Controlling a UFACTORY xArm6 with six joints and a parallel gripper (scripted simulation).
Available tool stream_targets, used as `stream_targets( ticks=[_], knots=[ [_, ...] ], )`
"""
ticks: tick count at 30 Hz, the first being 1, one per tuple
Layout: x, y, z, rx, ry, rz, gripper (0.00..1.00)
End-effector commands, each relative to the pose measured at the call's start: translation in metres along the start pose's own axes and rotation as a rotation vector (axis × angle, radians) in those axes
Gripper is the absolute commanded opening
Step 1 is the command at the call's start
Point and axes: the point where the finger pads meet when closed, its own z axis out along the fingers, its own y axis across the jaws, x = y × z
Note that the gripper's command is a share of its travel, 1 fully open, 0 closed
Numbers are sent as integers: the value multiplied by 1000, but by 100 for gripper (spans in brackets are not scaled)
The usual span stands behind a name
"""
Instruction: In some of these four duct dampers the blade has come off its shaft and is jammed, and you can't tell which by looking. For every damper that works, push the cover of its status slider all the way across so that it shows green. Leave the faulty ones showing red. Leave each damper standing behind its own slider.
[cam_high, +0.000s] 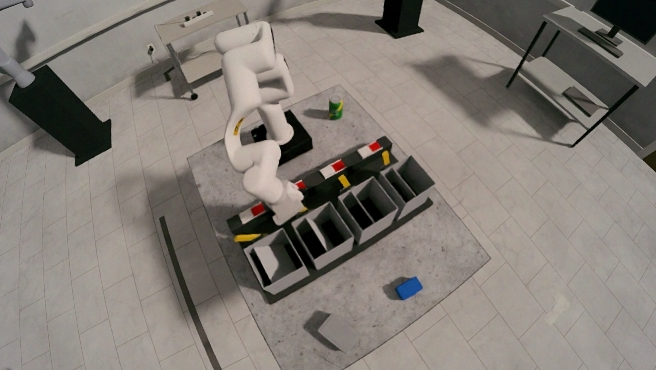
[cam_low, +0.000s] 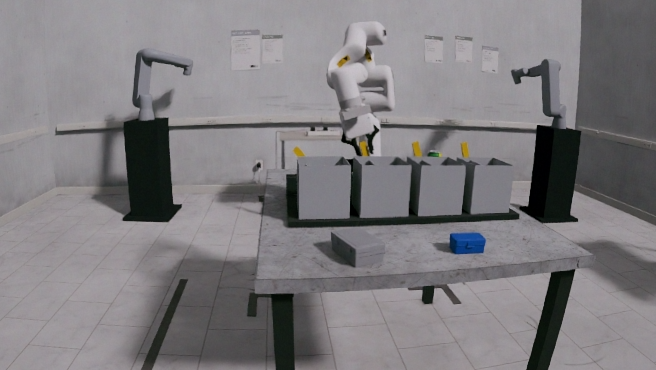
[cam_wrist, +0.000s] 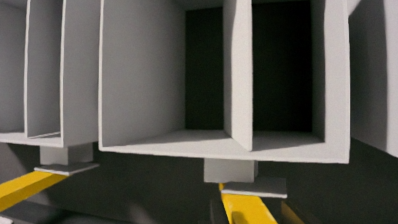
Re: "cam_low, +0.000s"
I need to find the blue plastic box with latch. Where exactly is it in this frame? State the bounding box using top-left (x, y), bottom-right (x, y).
top-left (449, 233), bottom-right (486, 254)

